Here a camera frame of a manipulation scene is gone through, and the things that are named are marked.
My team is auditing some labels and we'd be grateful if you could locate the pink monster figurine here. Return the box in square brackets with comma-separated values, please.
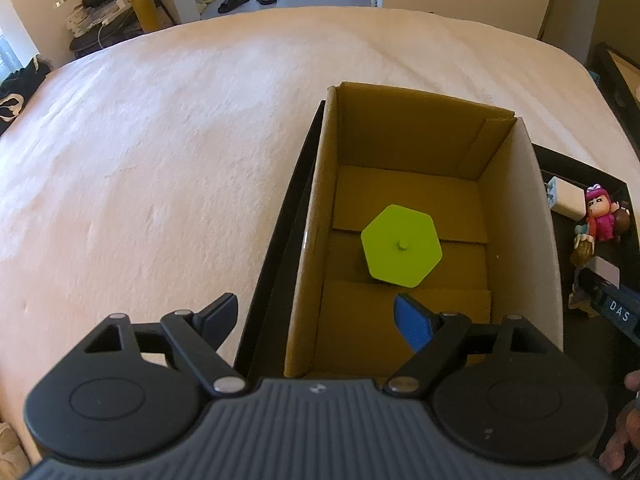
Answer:
[585, 184, 630, 242]

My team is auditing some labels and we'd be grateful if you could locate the brown cardboard box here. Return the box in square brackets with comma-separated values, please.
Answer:
[284, 82, 563, 379]

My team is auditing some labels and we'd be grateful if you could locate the grey white rectangular block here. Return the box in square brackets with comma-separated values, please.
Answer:
[586, 256, 620, 288]

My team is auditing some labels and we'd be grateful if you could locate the small glass jar toy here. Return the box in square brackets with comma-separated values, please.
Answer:
[570, 223, 596, 266]

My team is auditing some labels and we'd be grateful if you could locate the white power adapter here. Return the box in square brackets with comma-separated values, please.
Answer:
[551, 176, 586, 221]

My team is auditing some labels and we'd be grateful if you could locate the right human hand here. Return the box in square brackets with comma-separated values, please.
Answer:
[599, 370, 640, 472]

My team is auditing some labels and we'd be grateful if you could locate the black shallow tray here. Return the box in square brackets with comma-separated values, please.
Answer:
[233, 98, 640, 461]

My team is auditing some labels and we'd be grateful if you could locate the lime green hexagonal box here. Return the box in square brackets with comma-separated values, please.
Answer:
[360, 205, 442, 288]

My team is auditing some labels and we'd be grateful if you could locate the black white garment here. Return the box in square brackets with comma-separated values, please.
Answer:
[0, 55, 52, 134]

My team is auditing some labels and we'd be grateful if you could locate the black slipper left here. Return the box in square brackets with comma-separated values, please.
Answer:
[217, 0, 250, 14]

